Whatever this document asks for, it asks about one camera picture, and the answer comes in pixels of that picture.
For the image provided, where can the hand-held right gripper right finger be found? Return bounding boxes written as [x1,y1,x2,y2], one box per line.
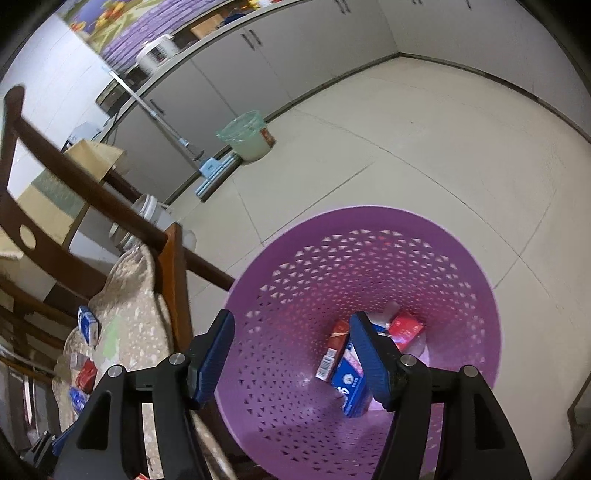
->
[349,312,533,480]

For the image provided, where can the blue pink toothpaste box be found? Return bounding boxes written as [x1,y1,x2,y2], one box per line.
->
[330,339,376,419]

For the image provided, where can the quilted dotted blanket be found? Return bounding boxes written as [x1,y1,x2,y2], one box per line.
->
[51,242,232,480]

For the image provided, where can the table with beige cloth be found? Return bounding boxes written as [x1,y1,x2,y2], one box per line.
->
[62,140,129,186]

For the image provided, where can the waste bin with green bag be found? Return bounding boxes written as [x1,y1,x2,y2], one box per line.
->
[215,110,277,164]

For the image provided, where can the black countertop appliance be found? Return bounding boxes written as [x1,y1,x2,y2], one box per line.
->
[96,82,126,117]

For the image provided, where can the red snack packet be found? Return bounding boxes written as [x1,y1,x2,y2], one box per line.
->
[75,360,98,394]

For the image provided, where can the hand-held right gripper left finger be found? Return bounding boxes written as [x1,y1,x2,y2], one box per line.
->
[54,309,237,480]

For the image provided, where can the mop with blue head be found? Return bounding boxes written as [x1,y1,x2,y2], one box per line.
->
[108,69,242,200]

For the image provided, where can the brown wooden chair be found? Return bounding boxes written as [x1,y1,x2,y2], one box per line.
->
[0,85,237,480]

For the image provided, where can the purple floral wall sticker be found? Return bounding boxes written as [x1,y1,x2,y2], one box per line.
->
[59,0,262,71]

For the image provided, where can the red box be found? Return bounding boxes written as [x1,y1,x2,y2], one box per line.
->
[387,311,426,353]

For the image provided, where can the blue white tissue pack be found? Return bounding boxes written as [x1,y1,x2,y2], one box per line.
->
[76,305,102,348]

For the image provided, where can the red carton with barcode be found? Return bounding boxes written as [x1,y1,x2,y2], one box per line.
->
[316,320,352,382]

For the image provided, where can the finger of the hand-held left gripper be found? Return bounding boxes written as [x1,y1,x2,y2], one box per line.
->
[50,422,79,459]

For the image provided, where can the purple plastic basket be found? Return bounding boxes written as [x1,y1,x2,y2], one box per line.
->
[215,205,502,480]

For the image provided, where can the white kitchen cabinets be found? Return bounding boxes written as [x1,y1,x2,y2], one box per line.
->
[95,0,591,205]

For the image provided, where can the white rice cooker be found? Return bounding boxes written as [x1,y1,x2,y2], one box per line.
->
[136,34,179,75]

